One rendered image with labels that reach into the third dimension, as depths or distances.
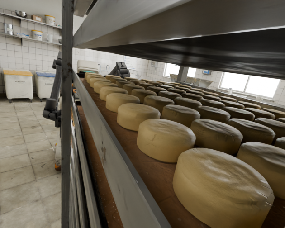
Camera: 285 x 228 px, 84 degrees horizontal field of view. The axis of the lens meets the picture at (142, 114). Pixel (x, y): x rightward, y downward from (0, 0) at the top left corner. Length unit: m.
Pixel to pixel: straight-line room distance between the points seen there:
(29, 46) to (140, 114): 5.34
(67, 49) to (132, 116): 0.41
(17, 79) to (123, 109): 4.70
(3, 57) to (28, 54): 0.53
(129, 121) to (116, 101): 0.06
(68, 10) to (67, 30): 0.05
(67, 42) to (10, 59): 4.92
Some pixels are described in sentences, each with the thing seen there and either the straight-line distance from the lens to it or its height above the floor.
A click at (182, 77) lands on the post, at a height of 1.35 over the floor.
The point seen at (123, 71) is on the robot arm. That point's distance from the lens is 1.43.
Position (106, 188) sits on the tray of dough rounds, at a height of 1.22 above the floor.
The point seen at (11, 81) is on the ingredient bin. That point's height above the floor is 0.53.
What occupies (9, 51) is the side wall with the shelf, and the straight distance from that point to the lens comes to 5.44.
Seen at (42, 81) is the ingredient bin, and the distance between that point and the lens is 4.91.
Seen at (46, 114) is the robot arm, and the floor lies 1.01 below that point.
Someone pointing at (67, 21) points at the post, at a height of 1.46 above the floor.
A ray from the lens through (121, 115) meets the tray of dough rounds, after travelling 0.17.
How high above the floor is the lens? 1.38
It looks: 17 degrees down
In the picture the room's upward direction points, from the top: 9 degrees clockwise
